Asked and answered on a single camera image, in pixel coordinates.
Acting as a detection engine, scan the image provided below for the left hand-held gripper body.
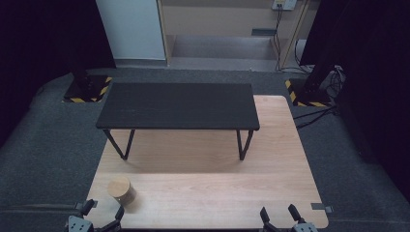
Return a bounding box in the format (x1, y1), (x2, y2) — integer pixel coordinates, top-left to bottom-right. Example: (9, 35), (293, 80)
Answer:
(66, 215), (95, 232)

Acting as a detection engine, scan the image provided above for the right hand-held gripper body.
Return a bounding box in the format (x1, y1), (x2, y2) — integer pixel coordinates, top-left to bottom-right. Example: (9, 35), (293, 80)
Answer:
(291, 221), (321, 232)

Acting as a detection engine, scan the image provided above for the round wooden canister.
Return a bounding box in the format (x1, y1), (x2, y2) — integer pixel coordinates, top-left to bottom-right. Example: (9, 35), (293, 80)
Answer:
(106, 176), (137, 207)

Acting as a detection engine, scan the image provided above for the grey tape strip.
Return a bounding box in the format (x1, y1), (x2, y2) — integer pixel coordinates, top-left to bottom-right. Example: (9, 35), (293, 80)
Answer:
(310, 202), (334, 214)
(73, 200), (99, 211)

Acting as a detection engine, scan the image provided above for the stand base with hazard tape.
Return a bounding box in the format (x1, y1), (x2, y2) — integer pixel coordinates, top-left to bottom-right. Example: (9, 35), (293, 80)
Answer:
(284, 77), (333, 108)
(62, 74), (113, 103)

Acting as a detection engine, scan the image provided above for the black low shelf table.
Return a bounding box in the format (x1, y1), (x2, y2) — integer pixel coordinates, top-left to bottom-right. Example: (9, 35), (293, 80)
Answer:
(95, 82), (261, 161)

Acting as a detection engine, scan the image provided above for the dark curtain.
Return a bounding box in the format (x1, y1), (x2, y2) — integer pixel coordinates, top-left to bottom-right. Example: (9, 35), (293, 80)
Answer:
(0, 0), (117, 149)
(300, 0), (410, 203)

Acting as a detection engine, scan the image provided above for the grey label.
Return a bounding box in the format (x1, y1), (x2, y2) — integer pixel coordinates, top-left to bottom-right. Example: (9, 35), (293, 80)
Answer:
(250, 28), (278, 37)

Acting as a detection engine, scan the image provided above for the white cabinet panel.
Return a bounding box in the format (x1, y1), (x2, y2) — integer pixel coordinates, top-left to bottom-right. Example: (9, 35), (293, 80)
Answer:
(95, 0), (167, 61)

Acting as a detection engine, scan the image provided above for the light wooden shelf unit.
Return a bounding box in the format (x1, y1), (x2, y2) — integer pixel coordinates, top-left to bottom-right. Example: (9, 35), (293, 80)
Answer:
(156, 0), (312, 73)

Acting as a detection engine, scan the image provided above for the white power strip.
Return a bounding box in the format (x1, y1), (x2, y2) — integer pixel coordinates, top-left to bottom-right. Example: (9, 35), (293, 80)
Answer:
(272, 0), (298, 12)

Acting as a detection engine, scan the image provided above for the black floor cable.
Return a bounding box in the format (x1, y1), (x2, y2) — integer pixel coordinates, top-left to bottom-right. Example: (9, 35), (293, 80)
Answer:
(292, 105), (338, 131)

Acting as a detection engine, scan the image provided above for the tangle of black cables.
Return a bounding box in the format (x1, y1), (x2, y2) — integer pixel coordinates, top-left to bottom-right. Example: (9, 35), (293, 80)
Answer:
(320, 65), (347, 100)

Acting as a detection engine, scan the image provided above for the black power cable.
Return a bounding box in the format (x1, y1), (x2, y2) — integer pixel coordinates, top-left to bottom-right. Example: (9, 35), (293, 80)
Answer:
(272, 6), (283, 72)

